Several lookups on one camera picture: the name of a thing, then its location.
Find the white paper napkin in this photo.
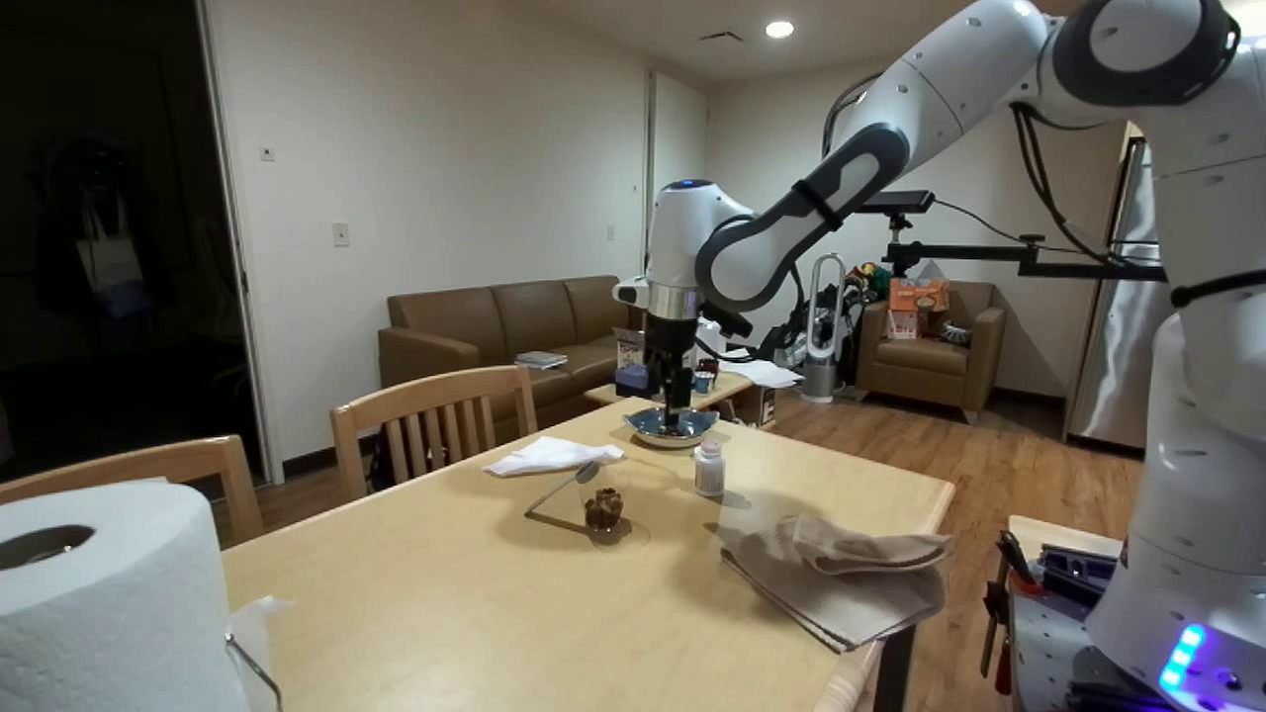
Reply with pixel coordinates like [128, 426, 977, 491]
[483, 433, 631, 483]

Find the white paper sheet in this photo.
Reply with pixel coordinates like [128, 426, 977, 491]
[724, 356, 806, 395]

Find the blue ceramic bowl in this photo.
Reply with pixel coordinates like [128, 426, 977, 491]
[625, 404, 724, 454]

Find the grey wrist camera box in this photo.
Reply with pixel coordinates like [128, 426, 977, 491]
[608, 272, 657, 317]

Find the white bladeless fan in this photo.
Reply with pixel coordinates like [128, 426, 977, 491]
[801, 248, 850, 407]

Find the brown leather sofa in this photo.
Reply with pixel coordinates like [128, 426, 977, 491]
[376, 272, 650, 433]

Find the stainless steel refrigerator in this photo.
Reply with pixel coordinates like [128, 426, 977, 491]
[1063, 124, 1178, 461]

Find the cluttered tool cart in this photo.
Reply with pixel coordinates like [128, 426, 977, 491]
[981, 509, 1152, 712]

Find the metal paper towel holder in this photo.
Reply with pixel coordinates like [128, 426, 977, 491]
[222, 629, 288, 712]

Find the hanging tote bag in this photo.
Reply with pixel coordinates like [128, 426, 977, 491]
[73, 196, 151, 301]

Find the light wooden dining chair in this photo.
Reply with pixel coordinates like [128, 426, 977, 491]
[0, 433, 271, 549]
[330, 366, 541, 507]

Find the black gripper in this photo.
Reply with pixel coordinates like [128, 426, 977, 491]
[644, 312, 703, 418]

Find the white paper towel roll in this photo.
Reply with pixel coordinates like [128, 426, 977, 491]
[0, 480, 253, 712]

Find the brown armchair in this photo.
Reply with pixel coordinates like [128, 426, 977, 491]
[855, 277, 1012, 424]

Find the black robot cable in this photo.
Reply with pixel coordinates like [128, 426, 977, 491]
[1005, 101, 1138, 272]

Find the orange box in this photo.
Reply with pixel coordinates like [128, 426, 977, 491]
[888, 277, 925, 343]

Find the white pill bottle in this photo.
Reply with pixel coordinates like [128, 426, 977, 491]
[693, 443, 731, 503]

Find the light wooden coffee table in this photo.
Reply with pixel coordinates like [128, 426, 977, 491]
[582, 370, 785, 433]

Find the black camera boom stand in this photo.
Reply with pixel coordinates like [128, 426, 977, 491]
[855, 185, 1171, 291]

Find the beige ribbed towel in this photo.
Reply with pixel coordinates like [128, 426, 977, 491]
[714, 488, 954, 656]

